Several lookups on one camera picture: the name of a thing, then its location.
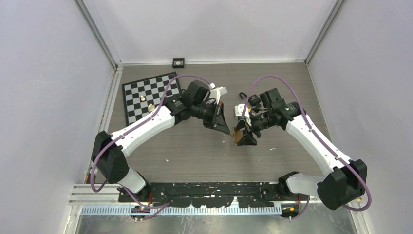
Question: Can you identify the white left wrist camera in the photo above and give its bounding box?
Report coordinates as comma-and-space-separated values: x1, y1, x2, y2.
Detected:
207, 83, 227, 104

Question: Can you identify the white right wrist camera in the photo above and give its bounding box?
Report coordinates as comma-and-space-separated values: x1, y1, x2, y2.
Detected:
234, 104, 252, 127

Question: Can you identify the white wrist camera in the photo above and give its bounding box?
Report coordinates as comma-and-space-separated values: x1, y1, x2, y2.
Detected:
234, 104, 252, 127
207, 83, 227, 104

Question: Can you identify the cream chess piece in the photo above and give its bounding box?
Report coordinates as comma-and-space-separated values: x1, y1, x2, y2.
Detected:
148, 104, 156, 112

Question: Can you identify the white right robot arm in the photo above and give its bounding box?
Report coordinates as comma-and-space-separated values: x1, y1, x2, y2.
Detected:
234, 88, 367, 210

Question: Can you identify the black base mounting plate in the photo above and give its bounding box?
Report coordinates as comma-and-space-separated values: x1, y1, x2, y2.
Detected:
117, 181, 310, 209

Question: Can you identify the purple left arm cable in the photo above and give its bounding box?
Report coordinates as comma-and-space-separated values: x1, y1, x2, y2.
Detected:
90, 75, 215, 221

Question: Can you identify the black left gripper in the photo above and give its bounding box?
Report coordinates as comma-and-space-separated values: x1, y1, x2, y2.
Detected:
191, 101, 229, 134

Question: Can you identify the black white chessboard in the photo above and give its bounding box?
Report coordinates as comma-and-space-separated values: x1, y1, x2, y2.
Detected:
122, 72, 177, 125

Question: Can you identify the brass padlock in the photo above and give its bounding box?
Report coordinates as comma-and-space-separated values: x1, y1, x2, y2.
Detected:
231, 127, 244, 144

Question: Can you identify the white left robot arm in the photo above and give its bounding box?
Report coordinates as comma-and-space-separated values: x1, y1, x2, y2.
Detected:
91, 80, 230, 202

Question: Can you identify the black Kaijing padlock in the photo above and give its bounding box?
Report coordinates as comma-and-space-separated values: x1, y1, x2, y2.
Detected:
239, 92, 261, 107

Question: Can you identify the small black square box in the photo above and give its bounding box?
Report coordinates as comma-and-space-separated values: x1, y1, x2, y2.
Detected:
172, 58, 185, 69

